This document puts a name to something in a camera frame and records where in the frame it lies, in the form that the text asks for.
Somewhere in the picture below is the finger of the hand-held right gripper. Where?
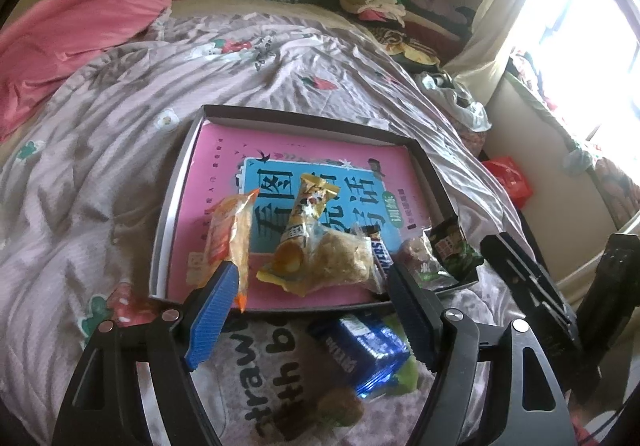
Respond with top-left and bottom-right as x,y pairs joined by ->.
480,234 -> 584,353

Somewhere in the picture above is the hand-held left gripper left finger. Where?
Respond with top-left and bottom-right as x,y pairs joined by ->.
52,260 -> 241,446

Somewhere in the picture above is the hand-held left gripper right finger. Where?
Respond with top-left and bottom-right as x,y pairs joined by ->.
386,262 -> 576,446

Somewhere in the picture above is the blue cookie packet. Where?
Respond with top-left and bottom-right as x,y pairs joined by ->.
307,313 -> 413,399

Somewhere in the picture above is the dark green snack packet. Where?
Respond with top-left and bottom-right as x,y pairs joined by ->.
430,216 -> 484,279

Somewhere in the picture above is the clear-wrapped crispy pastry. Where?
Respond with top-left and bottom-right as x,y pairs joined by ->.
302,221 -> 381,295

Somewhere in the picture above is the dark cardboard box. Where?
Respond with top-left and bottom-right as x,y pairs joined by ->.
149,104 -> 480,315

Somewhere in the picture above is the yellow snack packet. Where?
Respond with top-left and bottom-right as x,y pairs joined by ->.
256,173 -> 341,298

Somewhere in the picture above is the light green packet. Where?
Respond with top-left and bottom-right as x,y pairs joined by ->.
382,351 -> 431,397

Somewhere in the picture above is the clear bag of red candy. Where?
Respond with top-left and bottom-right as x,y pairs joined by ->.
397,226 -> 458,290

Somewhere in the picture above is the orange snack packet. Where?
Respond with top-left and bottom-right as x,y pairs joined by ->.
206,192 -> 261,314

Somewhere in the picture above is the red plastic bag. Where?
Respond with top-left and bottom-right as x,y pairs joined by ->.
482,156 -> 533,207

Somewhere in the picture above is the floral cloth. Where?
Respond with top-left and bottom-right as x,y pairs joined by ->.
595,156 -> 640,227

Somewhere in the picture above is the pink and blue book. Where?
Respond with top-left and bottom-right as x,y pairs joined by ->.
167,122 -> 437,309

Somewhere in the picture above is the white plastic bag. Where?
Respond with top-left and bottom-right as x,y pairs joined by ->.
415,71 -> 493,132

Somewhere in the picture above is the leopard print cloth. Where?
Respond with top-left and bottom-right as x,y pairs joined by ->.
372,26 -> 443,68

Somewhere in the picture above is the white curtain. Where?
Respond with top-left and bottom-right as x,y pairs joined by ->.
445,0 -> 566,97

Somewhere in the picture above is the pink quilt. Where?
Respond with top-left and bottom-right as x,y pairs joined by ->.
0,0 -> 176,142

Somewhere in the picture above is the black cable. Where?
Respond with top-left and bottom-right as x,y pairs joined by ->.
590,403 -> 640,446

